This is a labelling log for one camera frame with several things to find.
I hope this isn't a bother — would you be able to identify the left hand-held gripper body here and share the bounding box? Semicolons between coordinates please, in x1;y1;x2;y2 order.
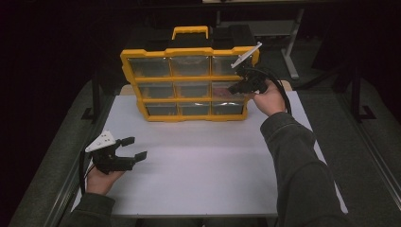
84;130;137;175

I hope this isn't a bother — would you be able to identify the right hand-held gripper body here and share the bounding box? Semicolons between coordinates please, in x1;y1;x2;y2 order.
230;42;270;95

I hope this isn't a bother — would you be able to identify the clear plastic drawer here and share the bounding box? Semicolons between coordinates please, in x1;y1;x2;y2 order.
211;79;253;101

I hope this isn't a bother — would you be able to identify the yellow drawer organizer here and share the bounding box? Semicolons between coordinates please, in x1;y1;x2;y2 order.
119;25;261;123

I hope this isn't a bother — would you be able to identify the person's left hand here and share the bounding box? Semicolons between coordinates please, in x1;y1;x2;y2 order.
85;168;126;197

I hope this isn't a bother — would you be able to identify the person's right hand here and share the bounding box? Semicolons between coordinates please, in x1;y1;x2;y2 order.
250;79;288;117

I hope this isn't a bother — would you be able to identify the white metal stand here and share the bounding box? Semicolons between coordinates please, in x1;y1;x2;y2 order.
217;8;306;80

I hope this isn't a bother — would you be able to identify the black metal stand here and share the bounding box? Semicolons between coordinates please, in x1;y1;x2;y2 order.
341;67;377;124
80;72;103;124

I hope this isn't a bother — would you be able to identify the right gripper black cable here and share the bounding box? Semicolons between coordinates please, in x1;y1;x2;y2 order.
244;65;293;116

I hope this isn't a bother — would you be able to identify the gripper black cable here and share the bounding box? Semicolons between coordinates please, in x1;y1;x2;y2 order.
244;65;293;116
78;148;96;195

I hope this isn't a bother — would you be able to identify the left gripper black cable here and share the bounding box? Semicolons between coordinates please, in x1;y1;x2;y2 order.
78;148;96;195

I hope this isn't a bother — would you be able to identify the metal rail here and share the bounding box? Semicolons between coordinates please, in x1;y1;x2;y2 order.
51;103;116;227
335;94;401;202

